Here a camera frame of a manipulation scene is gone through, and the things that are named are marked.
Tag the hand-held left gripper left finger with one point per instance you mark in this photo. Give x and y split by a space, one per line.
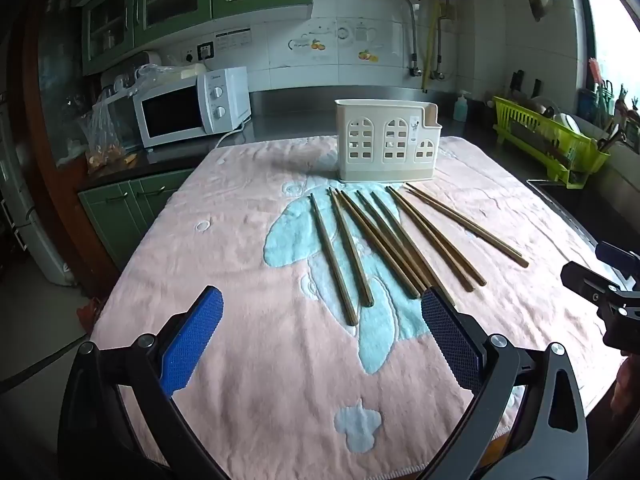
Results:
192 340

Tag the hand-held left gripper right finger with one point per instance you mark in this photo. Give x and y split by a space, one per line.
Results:
452 340

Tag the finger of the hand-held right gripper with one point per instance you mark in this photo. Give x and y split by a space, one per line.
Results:
620 260
587 280

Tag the row of wooden chopsticks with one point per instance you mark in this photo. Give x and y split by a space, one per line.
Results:
390 260

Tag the cream plastic utensil holder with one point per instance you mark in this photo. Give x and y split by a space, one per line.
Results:
380 125

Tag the steel sink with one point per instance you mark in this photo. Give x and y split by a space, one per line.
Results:
575 200

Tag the pink printed towel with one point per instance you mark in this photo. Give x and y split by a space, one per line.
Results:
240 240

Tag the green plastic dish rack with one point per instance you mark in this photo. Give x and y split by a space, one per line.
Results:
540 145

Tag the green base cabinet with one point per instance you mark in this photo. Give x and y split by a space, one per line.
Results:
130 210

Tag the white bowl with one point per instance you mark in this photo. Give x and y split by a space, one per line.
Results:
567 124

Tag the cluster of kitchen tools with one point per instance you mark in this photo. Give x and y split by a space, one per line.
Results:
600 105

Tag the yellow food piece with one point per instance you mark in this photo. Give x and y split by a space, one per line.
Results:
130 160

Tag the white refrigerator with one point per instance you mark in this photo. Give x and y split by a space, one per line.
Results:
30 230

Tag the blue hand soap bottle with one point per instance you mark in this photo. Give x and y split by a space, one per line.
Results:
461 107

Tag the clear plastic food bag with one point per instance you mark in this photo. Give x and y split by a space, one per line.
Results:
105 130

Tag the white microwave oven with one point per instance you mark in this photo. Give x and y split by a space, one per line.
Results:
165 112

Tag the crumpled clear plastic bag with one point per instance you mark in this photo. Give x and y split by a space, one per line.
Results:
160 75

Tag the white countertop appliance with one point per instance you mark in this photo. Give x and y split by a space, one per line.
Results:
147 59

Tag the metal water pipe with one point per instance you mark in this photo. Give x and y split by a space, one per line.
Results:
413 35

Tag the black wall socket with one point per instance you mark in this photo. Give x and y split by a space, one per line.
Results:
205 50

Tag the white wall label sticker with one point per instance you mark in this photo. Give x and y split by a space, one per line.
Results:
232 39

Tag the orange fruit wall decal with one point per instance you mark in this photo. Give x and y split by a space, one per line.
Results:
312 45

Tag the green wall cabinet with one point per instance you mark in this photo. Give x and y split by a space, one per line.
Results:
175 0

